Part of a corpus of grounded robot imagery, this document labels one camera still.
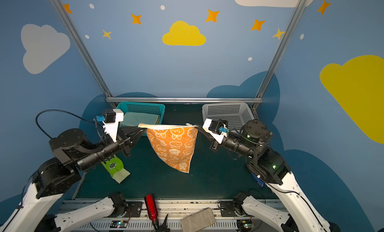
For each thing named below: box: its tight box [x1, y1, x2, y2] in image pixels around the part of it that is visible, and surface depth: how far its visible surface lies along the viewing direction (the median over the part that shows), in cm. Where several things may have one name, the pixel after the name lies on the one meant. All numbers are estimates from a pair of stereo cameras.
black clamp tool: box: [151, 213, 171, 232], surface depth 70 cm
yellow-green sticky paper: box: [112, 168, 131, 184], surface depth 86 cm
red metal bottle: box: [144, 194, 159, 222], surface depth 74 cm
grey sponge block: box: [181, 207, 216, 232], surface depth 70 cm
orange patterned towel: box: [138, 123, 199, 174], surface depth 56 cm
